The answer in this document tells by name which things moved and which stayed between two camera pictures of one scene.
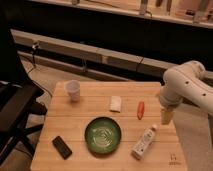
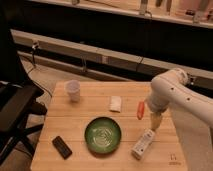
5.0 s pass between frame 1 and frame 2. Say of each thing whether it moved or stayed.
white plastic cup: stayed
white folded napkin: stayed
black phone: stayed
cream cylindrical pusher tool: moved
